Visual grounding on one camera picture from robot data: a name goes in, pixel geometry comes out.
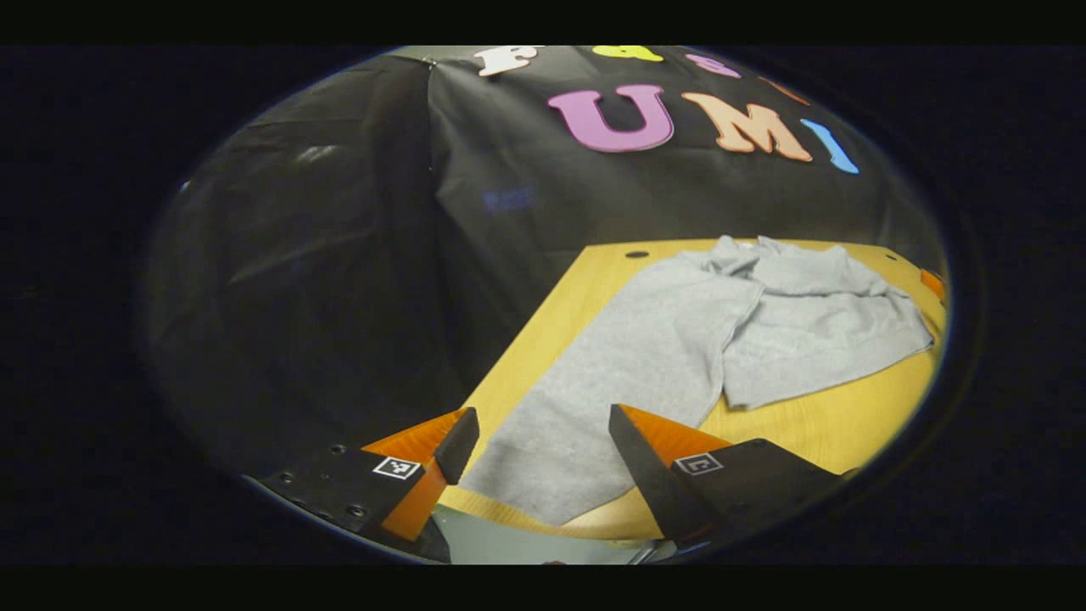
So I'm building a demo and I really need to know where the grey sweatshirt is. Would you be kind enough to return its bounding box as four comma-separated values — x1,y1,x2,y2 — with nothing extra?
458,235,936,527

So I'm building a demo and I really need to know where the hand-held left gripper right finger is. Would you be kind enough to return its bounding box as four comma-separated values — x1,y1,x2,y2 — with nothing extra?
607,403,849,548

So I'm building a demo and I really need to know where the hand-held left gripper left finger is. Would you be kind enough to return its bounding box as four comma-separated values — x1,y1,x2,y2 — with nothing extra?
246,406,481,546

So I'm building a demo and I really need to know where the black backdrop cloth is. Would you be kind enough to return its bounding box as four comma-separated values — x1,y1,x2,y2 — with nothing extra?
144,47,943,476

